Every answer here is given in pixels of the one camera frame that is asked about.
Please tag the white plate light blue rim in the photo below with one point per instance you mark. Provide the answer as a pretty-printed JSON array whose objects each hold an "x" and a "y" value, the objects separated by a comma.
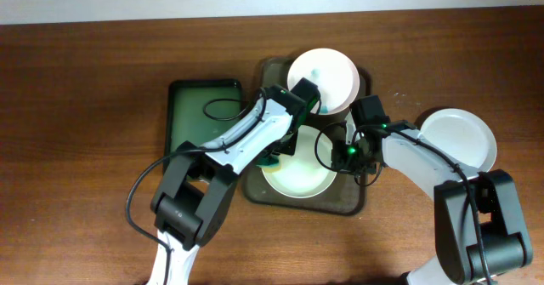
[{"x": 462, "y": 135}]

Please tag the green yellow sponge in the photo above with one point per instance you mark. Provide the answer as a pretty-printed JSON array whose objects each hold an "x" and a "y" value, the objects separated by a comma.
[{"x": 270, "y": 161}]

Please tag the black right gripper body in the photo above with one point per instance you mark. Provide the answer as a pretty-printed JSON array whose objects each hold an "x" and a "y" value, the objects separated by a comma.
[{"x": 351, "y": 158}]

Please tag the dark green water tray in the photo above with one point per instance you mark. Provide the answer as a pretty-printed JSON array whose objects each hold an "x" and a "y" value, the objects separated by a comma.
[{"x": 201, "y": 110}]

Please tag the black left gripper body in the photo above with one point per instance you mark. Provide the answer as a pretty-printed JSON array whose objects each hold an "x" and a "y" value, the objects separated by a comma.
[{"x": 286, "y": 144}]

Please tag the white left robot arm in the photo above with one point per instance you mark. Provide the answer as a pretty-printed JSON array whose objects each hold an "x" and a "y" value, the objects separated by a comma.
[{"x": 196, "y": 190}]

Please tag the large brown serving tray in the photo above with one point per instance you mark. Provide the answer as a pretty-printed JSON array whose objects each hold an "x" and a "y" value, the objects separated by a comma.
[{"x": 344, "y": 197}]

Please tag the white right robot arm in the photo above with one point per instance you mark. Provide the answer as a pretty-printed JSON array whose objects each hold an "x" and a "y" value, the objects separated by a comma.
[{"x": 479, "y": 226}]

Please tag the white plate pink rim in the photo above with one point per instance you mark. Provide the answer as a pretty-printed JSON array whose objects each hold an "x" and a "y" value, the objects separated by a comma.
[{"x": 334, "y": 73}]

